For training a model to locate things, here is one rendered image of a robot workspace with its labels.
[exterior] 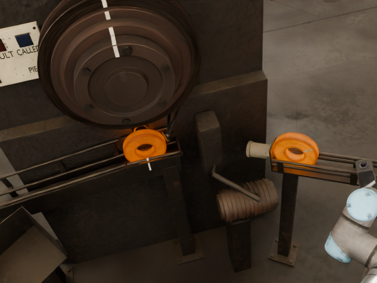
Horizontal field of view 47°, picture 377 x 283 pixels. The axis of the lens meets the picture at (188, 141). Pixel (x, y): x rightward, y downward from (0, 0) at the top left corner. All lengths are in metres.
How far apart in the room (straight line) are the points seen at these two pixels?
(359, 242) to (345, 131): 1.53
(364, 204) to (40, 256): 1.03
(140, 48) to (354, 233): 0.71
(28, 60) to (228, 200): 0.84
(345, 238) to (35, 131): 1.04
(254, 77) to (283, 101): 1.22
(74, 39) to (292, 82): 1.95
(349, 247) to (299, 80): 1.90
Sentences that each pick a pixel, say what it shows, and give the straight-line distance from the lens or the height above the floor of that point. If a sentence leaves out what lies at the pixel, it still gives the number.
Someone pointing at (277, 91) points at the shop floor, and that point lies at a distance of 2.86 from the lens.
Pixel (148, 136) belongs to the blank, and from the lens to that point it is 1.52.
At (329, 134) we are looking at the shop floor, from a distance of 2.62.
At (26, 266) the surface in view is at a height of 0.60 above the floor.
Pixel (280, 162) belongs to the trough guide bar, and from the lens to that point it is 1.57.
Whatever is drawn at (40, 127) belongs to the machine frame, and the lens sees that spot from 1.59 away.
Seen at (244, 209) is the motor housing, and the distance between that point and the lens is 1.66.
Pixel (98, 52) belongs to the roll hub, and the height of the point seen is 1.24.
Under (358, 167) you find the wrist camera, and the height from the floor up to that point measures 0.85.
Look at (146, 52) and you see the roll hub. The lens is 1.17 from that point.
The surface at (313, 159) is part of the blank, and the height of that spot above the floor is 0.70.
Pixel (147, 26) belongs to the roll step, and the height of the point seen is 1.25.
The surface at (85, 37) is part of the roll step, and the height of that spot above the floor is 1.27.
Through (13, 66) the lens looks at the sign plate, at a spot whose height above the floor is 1.12.
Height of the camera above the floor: 1.87
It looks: 46 degrees down
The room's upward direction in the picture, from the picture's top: 9 degrees counter-clockwise
